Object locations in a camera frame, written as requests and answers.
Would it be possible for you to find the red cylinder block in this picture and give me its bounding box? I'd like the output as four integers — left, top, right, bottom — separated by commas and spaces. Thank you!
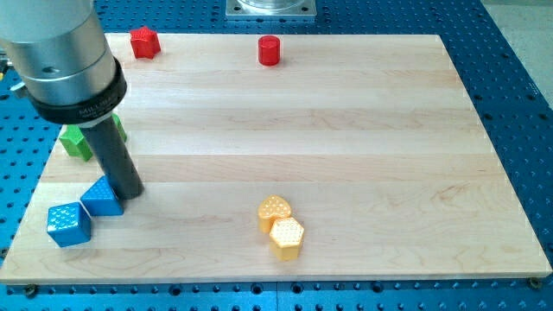
257, 35, 281, 66

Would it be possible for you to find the yellow heart block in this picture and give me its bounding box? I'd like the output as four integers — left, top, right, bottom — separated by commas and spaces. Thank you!
257, 194, 292, 233

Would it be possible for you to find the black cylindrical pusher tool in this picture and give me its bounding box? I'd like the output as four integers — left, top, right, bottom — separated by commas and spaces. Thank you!
80, 117, 143, 200

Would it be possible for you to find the yellow hexagon block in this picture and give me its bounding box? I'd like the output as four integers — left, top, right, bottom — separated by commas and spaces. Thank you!
269, 217, 304, 261

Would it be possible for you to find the green block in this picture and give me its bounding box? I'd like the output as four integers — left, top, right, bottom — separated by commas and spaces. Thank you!
59, 113, 127, 162

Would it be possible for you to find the blue cube block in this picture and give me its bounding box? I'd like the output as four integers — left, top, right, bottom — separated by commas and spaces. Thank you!
47, 202, 92, 247

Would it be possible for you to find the red star block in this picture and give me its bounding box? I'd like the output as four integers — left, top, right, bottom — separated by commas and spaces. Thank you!
130, 26, 161, 60

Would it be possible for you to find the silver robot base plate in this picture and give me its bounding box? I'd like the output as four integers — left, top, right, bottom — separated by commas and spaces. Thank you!
225, 0, 317, 21

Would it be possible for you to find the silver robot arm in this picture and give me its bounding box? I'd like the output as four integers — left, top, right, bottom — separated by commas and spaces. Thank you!
1, 0, 126, 124

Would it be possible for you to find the wooden board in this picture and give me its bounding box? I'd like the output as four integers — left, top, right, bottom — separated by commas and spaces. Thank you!
1, 34, 551, 284

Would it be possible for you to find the blue triangle block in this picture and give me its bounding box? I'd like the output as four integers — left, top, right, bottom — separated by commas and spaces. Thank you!
80, 176, 124, 217

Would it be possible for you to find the blue perforated table plate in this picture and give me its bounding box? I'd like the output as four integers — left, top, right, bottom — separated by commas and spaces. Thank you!
1, 0, 552, 310

